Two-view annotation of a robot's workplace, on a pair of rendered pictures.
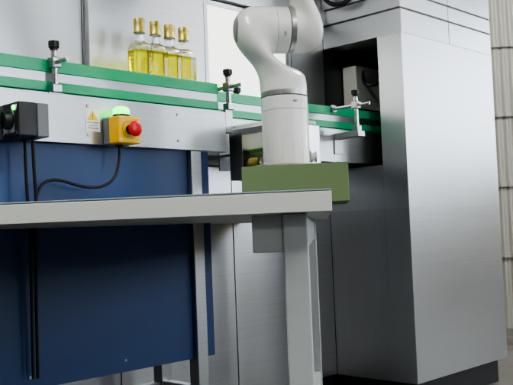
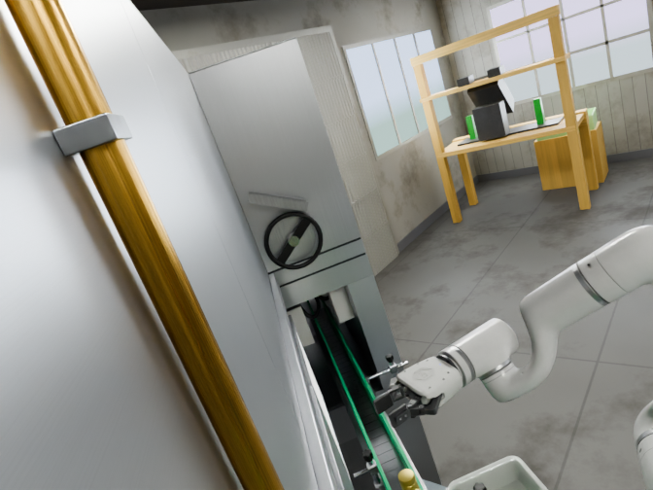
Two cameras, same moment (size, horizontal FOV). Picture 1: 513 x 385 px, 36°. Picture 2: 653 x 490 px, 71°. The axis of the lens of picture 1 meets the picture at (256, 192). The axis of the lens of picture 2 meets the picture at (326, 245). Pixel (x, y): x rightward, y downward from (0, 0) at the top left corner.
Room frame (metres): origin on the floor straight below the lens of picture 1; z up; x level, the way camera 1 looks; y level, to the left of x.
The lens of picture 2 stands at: (1.97, 0.79, 2.08)
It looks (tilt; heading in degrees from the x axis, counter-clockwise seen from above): 17 degrees down; 310
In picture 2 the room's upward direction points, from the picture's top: 19 degrees counter-clockwise
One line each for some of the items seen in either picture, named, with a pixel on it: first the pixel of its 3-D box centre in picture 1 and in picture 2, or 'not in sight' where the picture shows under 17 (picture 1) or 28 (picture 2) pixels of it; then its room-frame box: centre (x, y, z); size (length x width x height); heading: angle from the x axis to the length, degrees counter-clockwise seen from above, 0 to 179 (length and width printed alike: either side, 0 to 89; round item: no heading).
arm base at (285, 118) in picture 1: (285, 134); not in sight; (2.03, -0.08, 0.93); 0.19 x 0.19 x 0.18
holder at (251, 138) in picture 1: (268, 154); not in sight; (2.44, -0.04, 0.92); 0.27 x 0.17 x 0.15; 46
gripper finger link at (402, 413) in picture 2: not in sight; (407, 415); (2.42, 0.20, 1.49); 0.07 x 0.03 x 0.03; 61
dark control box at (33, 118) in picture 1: (24, 122); not in sight; (1.85, 0.54, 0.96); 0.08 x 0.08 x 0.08; 46
